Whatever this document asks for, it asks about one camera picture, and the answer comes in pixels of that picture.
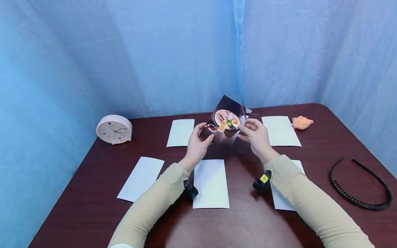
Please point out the black toothed headband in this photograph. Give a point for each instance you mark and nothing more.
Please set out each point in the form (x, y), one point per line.
(369, 203)

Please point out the pink round alarm clock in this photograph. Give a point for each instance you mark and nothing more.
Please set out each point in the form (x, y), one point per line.
(114, 129)

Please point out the person's right index finger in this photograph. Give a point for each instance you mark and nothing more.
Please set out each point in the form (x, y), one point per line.
(251, 121)

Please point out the person's left thumb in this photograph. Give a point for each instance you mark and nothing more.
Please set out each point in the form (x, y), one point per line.
(207, 139)

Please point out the person's right middle finger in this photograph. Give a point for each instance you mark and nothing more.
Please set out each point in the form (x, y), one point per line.
(243, 137)

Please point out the food photo card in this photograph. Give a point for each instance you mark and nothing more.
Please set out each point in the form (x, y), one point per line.
(228, 119)

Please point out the person's right thumb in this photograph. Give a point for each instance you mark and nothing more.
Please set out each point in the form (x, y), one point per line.
(245, 131)

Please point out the person's left hand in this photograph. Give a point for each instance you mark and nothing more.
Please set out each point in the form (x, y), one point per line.
(197, 146)

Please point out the white paper card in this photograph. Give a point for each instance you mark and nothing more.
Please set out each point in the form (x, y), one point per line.
(141, 179)
(280, 199)
(180, 132)
(211, 184)
(281, 131)

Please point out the person's left index finger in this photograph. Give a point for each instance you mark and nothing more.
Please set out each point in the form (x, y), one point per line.
(197, 128)

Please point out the person's left forearm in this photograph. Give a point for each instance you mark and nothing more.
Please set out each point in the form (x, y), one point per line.
(152, 206)

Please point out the person's right forearm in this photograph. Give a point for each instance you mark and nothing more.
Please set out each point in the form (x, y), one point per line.
(313, 203)

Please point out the orange yarn bundle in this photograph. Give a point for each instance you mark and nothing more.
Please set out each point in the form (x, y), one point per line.
(301, 122)

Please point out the person's right hand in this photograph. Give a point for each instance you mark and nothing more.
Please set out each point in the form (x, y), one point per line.
(257, 139)

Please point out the black wrist band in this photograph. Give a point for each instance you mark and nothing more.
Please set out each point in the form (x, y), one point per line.
(190, 189)
(262, 182)

